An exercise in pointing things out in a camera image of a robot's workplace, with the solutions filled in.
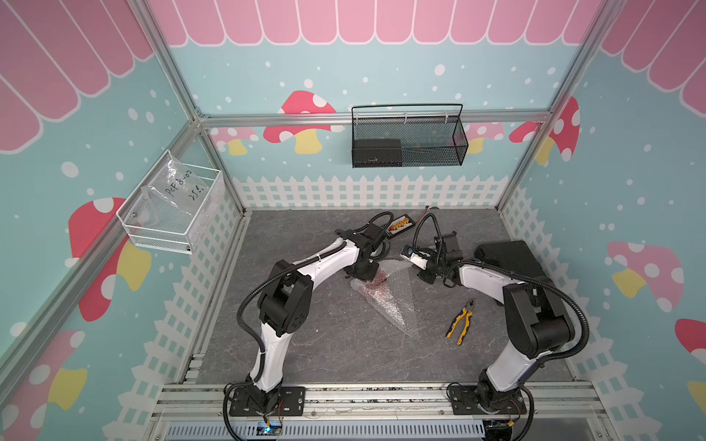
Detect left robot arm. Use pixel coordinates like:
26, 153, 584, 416
224, 211, 395, 416

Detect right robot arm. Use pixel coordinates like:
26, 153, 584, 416
401, 232, 590, 415

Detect white wire wall basket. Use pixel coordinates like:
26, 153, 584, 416
115, 150, 224, 255

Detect yellow blue pliers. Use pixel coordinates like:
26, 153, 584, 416
446, 300, 475, 345

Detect black plastic tool case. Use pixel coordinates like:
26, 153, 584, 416
474, 240, 553, 285

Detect clear plastic labelled bag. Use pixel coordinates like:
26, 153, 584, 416
137, 151, 219, 244

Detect red enamel mug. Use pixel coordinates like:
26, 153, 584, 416
363, 269, 388, 290

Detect white ribbed cable duct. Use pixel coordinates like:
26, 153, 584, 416
164, 420, 487, 441

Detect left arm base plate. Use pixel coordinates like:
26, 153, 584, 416
228, 386, 306, 417

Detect clear bubble wrap sheet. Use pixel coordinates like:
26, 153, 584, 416
350, 259, 419, 339

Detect black box in basket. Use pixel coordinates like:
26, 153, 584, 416
351, 139, 404, 168

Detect black battery charger board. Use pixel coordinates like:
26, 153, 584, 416
385, 214, 416, 239

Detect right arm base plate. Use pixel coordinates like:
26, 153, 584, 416
446, 382, 527, 416

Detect black mesh wall basket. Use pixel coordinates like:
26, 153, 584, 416
350, 103, 469, 167

